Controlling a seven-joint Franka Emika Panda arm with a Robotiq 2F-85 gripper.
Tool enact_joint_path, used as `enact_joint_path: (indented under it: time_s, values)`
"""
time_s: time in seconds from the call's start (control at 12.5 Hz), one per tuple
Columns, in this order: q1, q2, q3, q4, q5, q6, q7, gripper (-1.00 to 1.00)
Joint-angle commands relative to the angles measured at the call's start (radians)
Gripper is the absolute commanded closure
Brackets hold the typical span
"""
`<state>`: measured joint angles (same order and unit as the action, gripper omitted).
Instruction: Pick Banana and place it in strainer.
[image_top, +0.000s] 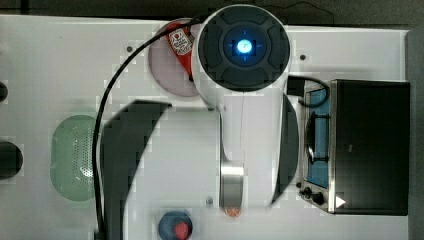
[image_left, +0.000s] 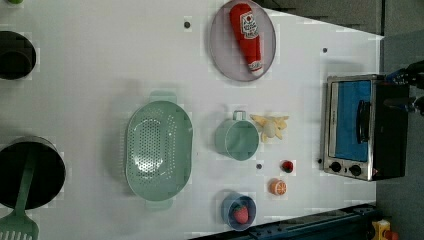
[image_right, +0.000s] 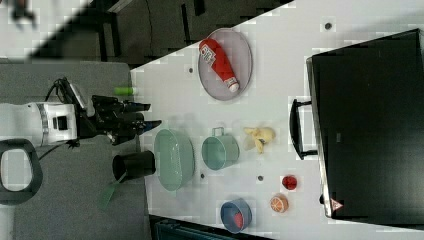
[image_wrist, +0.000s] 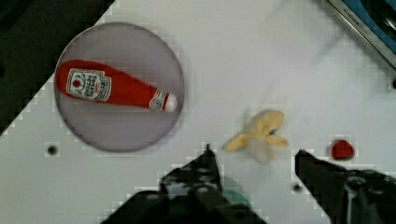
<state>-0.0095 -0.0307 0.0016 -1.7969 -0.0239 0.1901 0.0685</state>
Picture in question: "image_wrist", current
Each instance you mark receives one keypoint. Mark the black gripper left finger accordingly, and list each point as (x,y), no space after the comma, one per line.
(191,194)

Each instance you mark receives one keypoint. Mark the yellow plush banana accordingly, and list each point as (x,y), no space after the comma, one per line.
(258,137)

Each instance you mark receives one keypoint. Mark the grey round plate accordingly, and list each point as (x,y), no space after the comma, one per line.
(140,53)

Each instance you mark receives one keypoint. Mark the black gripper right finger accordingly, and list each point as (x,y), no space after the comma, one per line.
(348,196)

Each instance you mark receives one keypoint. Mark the small red plush strawberry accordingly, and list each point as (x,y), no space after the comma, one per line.
(342,151)

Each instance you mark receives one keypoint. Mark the red plush ketchup bottle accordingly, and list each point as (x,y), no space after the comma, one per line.
(101,83)

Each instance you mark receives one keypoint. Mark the silver toaster oven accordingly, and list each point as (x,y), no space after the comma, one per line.
(373,21)

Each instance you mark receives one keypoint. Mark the small green round plate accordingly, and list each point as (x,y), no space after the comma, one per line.
(234,192)

